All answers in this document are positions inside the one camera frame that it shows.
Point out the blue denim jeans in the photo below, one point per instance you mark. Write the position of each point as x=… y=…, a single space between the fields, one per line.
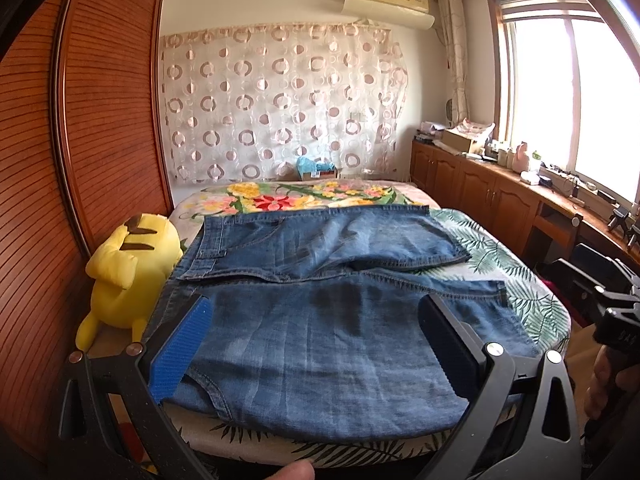
x=315 y=331

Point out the pink figurine on cabinet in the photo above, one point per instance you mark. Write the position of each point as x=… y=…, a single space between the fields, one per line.
x=521 y=158

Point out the floral blanket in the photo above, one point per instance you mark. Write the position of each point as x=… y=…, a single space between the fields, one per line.
x=247 y=197

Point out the white wall air conditioner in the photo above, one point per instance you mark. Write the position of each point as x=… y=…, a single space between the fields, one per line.
x=408 y=13

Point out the palm leaf print bedsheet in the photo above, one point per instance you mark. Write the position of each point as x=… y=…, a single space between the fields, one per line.
x=543 y=317

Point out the cardboard box on cabinet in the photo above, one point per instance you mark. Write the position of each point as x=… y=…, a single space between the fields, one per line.
x=462 y=142

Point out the cream side curtain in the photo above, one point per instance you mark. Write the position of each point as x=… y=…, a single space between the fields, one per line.
x=454 y=28

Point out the window with wooden frame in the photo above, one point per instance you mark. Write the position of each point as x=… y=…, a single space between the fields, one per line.
x=569 y=91

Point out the white circle-pattern curtain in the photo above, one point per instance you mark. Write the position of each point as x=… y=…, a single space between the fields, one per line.
x=245 y=103

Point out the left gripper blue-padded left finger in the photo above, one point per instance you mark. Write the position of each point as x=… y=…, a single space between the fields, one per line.
x=143 y=375

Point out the blue item on box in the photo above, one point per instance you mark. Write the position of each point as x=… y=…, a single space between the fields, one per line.
x=308 y=169

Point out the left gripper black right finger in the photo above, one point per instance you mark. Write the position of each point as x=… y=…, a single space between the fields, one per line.
x=521 y=421

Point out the yellow Pikachu plush toy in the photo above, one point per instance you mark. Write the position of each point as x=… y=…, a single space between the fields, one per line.
x=129 y=270

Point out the person's left hand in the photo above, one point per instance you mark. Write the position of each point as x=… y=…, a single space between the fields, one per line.
x=301 y=470

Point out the small white fan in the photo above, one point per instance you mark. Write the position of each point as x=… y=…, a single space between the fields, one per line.
x=449 y=110

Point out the wooden slatted wardrobe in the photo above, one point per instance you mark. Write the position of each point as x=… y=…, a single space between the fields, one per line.
x=80 y=154

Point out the wooden cabinet sideboard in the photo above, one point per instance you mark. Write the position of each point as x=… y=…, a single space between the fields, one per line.
x=533 y=221

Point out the person's right hand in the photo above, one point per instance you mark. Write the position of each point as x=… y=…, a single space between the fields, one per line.
x=602 y=380

